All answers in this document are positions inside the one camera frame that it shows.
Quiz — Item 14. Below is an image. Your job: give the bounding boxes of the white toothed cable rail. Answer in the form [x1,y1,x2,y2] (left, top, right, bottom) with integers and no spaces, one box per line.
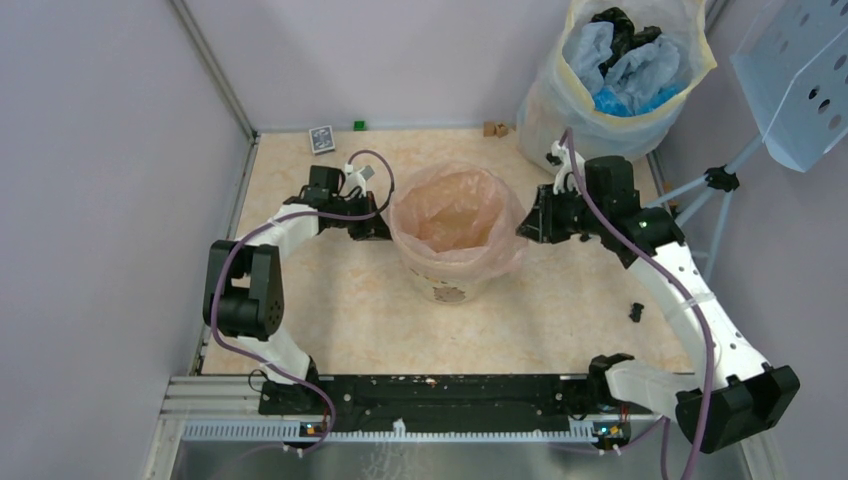
[181,420,597,444]

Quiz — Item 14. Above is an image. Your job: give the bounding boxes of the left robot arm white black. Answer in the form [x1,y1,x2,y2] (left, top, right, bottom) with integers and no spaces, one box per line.
[203,165,389,414]

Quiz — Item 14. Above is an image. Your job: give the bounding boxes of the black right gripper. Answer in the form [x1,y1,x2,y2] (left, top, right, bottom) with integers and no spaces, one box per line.
[516,182,607,244]

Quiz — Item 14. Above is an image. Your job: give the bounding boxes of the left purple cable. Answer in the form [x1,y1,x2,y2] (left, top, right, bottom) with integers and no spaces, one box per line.
[209,148,397,458]

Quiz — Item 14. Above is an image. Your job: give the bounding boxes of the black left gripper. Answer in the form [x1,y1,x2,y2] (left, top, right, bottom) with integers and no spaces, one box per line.
[329,190,395,241]

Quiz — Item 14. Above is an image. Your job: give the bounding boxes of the black plastic bag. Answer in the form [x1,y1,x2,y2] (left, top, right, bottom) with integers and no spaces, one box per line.
[590,7,662,75]

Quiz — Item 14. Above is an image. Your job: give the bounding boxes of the small black clip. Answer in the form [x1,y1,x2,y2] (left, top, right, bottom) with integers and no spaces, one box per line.
[628,302,645,323]

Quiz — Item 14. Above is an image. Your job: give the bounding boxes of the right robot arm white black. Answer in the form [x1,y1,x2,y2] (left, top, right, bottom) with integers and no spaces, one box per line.
[517,154,801,454]

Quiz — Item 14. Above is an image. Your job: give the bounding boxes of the small wooden blocks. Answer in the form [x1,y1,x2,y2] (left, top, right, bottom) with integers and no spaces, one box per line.
[482,121,515,138]

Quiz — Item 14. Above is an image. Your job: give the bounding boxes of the large translucent bag of bags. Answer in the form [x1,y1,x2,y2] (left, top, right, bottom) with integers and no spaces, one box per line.
[517,1,716,173]

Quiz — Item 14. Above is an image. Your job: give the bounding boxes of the perforated light blue panel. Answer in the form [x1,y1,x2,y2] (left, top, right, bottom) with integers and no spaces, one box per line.
[730,0,847,172]

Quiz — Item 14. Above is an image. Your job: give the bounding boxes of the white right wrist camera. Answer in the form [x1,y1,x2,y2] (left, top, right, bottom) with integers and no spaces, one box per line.
[546,140,586,195]

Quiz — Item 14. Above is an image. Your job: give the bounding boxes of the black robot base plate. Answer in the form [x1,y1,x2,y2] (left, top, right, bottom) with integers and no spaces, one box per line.
[258,354,654,435]

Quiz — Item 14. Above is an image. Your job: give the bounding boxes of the cream capybara trash bin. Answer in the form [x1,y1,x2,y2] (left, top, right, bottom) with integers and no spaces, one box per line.
[392,165,525,306]

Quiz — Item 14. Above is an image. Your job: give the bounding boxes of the light blue tripod stand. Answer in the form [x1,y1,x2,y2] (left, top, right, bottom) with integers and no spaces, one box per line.
[648,134,763,281]

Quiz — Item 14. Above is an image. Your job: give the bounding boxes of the aluminium corner frame post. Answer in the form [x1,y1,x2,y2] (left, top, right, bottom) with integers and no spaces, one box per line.
[167,0,258,143]

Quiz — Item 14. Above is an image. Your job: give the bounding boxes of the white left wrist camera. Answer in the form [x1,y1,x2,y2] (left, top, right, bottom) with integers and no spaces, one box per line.
[340,162,374,198]

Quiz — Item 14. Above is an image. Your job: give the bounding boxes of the blue plastic bag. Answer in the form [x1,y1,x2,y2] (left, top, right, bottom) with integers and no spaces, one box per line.
[593,85,681,118]

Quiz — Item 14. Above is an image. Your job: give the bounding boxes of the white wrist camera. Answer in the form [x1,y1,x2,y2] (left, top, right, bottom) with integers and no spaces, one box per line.
[340,162,374,198]
[546,140,586,195]

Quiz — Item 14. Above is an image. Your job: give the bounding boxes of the pink plastic trash bag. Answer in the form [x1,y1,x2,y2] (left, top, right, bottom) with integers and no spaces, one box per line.
[387,160,530,282]

